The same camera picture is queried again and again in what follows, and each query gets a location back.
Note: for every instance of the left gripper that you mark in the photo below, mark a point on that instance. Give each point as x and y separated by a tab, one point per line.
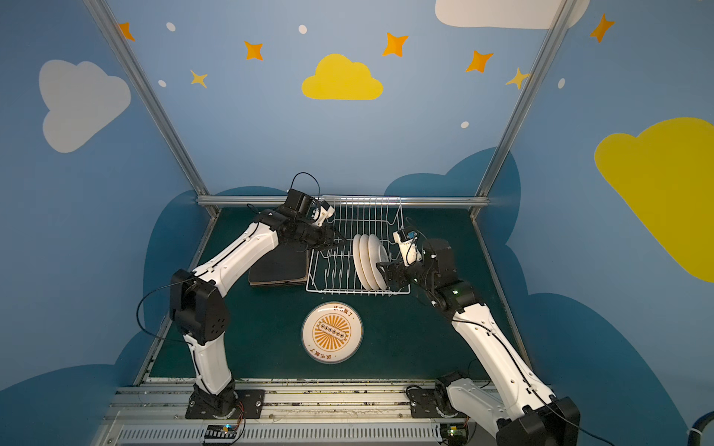
322	235

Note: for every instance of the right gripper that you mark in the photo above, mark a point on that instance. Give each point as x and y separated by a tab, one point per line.
399	273

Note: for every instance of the white round plate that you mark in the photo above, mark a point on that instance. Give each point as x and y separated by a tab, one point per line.
358	263
332	333
377	254
366	263

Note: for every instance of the floral square plate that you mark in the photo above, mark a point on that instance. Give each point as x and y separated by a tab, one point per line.
277	283
266	280

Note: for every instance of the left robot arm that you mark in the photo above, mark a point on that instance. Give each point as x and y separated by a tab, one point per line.
197	297

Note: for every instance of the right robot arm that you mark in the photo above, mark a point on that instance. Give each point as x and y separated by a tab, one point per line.
525	411

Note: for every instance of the right controller board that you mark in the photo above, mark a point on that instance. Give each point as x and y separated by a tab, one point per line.
453	435

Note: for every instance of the controller board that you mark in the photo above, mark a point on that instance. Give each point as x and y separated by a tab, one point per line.
453	435
221	434

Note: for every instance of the left controller board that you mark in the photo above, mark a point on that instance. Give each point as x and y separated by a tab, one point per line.
221	434

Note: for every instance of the white wire dish rack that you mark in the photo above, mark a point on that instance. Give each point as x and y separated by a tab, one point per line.
333	272

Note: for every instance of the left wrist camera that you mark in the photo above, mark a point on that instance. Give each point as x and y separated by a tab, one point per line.
323	211

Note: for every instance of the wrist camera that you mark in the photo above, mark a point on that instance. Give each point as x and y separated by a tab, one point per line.
407	243
323	211

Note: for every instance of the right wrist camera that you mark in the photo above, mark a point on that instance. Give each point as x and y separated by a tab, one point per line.
407	243

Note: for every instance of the aluminium frame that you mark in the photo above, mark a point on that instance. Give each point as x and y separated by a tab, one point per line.
348	97

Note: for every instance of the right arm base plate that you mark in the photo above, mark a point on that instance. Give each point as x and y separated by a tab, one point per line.
437	403

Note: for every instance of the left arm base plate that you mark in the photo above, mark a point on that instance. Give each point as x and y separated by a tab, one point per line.
251	402

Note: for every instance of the aluminium rail base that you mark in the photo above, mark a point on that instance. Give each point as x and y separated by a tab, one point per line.
301	412

